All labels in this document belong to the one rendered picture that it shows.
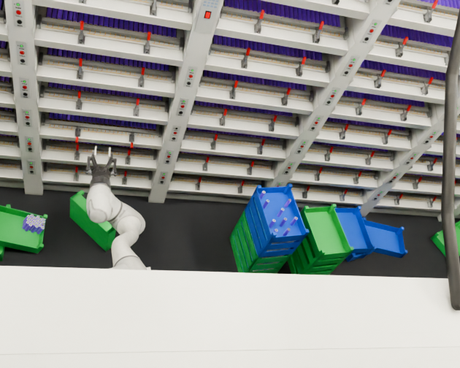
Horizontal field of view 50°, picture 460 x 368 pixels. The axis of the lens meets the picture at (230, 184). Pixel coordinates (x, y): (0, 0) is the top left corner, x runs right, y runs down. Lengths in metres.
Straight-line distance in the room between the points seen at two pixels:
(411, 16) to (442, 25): 0.15
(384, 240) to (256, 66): 1.69
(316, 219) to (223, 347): 2.09
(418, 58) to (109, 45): 1.39
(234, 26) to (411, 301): 1.42
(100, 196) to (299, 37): 1.08
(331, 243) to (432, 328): 1.84
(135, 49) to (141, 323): 1.52
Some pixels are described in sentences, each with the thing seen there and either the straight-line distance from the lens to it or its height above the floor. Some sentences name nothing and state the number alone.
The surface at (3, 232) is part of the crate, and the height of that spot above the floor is 0.08.
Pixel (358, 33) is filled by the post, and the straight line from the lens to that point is 2.24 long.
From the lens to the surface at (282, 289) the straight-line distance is 0.92.
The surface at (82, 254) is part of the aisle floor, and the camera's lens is 2.81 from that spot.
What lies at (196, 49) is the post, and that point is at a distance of 2.14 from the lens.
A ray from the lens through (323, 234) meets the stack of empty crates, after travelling 2.84.
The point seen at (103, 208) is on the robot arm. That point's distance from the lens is 2.03.
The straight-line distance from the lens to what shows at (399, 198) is 3.53.
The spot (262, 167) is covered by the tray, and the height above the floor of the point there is 0.37.
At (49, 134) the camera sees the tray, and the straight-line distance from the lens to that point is 2.58.
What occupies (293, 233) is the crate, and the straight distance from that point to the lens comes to 2.56.
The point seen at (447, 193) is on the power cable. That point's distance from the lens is 1.10.
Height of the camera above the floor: 2.50
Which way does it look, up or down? 51 degrees down
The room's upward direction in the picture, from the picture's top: 25 degrees clockwise
